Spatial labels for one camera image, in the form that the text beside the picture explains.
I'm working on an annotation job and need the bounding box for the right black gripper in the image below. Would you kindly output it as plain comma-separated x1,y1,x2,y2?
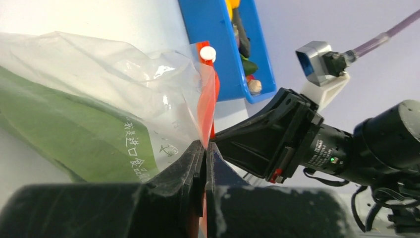
211,88,323,183

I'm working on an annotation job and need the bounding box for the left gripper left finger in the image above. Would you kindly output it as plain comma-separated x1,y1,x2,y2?
0,141,206,238

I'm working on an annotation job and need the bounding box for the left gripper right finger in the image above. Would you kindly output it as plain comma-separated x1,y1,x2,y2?
206,143,358,238

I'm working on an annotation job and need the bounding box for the green leafy vegetable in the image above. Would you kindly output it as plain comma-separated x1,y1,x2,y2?
0,68,159,182

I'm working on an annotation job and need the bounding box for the grey fish toy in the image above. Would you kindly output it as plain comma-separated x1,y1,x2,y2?
231,12,251,58

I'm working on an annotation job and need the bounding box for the clear zip bag orange zipper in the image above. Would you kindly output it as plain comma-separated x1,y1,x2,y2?
0,32,218,173

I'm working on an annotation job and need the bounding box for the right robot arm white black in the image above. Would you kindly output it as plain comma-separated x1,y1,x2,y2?
212,88,420,238

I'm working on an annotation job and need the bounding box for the white garlic bulb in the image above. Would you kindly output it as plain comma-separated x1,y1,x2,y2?
247,79,262,95

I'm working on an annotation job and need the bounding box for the green avocado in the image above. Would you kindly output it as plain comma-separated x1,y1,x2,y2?
241,58,259,76

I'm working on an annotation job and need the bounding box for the blue plastic bin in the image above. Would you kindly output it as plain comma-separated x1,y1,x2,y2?
178,0,277,104

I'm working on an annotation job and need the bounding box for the yellow bell pepper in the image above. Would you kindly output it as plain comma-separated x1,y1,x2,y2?
225,0,240,20

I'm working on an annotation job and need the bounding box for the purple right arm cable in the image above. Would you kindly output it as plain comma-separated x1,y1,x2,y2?
344,9,420,63

